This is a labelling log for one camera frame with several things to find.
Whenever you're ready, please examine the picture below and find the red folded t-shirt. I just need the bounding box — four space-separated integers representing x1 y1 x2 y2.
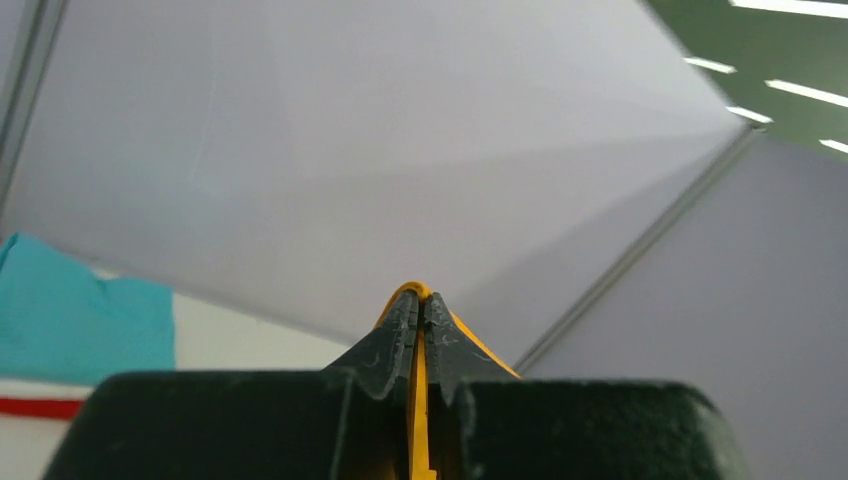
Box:
1 397 84 421

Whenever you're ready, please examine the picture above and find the teal folded t-shirt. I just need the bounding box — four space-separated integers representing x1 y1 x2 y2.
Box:
0 232 178 388

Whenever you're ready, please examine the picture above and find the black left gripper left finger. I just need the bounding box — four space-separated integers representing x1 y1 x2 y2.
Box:
45 290 419 479

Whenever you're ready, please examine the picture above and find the orange t-shirt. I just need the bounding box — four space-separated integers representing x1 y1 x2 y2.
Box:
375 281 520 479

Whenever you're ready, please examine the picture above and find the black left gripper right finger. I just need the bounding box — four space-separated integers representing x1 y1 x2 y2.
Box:
422 294 752 479

